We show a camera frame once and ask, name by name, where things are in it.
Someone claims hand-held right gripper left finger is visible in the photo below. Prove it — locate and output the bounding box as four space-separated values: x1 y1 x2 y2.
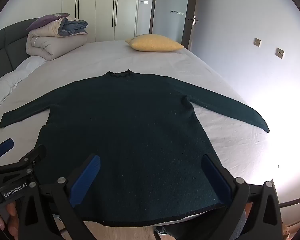
17 154 101 240

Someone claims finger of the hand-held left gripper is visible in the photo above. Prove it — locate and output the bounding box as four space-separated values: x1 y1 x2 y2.
0 139 15 167
0 144 47 190

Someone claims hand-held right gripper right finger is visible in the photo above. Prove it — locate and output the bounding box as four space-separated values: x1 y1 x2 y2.
202 154 283 240

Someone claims dark green blanket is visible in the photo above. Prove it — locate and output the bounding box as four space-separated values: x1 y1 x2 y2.
0 69 270 227

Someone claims person's left hand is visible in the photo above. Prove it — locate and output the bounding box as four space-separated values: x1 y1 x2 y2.
0 202 20 240

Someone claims white quilt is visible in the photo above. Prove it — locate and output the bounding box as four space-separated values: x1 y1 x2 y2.
0 56 48 120

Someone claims dark green upholstered headboard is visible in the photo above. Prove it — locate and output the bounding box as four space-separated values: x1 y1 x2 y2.
0 17 44 90

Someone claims folded beige duvet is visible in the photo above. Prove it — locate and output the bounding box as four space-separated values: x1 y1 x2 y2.
26 17 88 61

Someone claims bed with white sheet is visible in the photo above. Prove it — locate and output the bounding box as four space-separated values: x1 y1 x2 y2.
0 39 280 230

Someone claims folded blue-grey blanket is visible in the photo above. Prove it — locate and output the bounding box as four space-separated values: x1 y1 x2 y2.
57 17 88 37

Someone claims purple pillow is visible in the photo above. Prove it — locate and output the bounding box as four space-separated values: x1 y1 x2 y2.
26 13 70 31

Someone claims yellow pillow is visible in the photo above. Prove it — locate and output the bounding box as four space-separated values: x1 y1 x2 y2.
125 34 185 52

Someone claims white wardrobe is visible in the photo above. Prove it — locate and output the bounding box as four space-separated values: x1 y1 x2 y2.
61 0 142 43

